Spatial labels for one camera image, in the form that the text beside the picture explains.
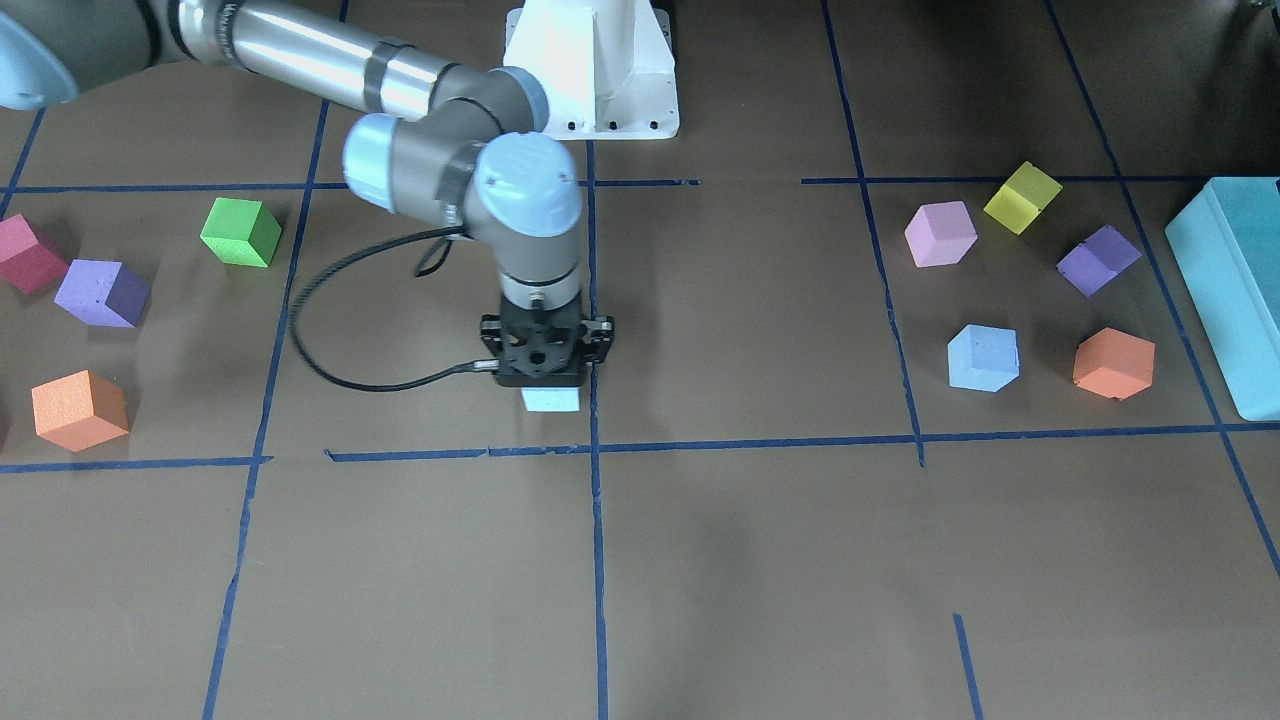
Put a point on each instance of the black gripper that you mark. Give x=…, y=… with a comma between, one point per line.
x=602, y=338

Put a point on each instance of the light blue foam block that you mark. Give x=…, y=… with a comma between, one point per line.
x=983, y=358
x=551, y=399

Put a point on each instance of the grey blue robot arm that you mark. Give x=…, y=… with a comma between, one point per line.
x=464, y=151

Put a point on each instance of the green foam block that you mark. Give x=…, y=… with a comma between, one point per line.
x=241, y=232

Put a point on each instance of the pink foam block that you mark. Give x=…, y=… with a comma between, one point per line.
x=940, y=233

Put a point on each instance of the purple block near red bin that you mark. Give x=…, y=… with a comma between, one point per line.
x=103, y=293

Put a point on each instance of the orange block near red bin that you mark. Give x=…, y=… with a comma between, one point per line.
x=79, y=411

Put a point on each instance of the yellow foam block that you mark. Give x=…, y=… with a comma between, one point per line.
x=1022, y=198

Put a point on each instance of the dark red foam block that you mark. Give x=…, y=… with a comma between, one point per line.
x=29, y=260

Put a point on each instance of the purple block near blue bin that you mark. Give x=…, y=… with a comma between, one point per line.
x=1097, y=260

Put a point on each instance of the orange block near blue bin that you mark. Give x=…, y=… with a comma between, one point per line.
x=1114, y=364

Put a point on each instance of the blue plastic bin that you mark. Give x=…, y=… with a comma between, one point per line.
x=1226, y=242

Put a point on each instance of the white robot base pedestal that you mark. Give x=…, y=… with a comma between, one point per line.
x=608, y=68

